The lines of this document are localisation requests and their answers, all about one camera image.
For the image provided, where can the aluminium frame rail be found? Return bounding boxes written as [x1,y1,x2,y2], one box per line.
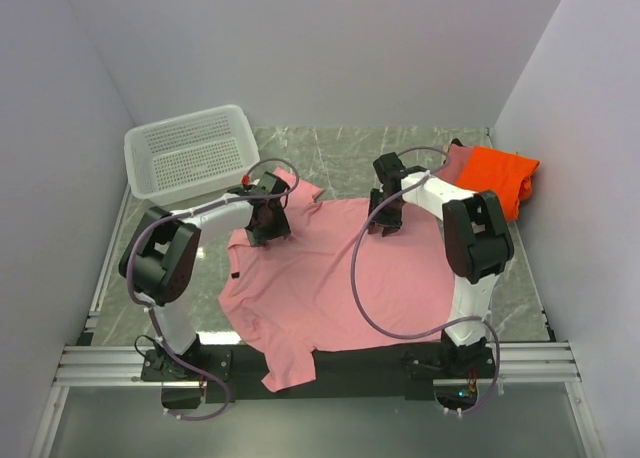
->
[27,197,606,458]

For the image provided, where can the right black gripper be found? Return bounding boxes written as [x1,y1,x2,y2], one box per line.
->
[366,189,404,237]

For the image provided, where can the folded orange t shirt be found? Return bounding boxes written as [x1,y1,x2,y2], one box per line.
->
[455,147,540,221]

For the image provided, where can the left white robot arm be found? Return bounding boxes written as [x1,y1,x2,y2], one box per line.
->
[119,172,299,380]

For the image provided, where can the folded dusty pink t shirt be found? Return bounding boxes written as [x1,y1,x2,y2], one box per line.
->
[437,138,473,185]

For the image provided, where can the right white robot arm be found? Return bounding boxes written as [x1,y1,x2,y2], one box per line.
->
[367,152,514,377]

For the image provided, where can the white plastic basket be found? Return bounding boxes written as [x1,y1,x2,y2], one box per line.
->
[124,105,260,206]

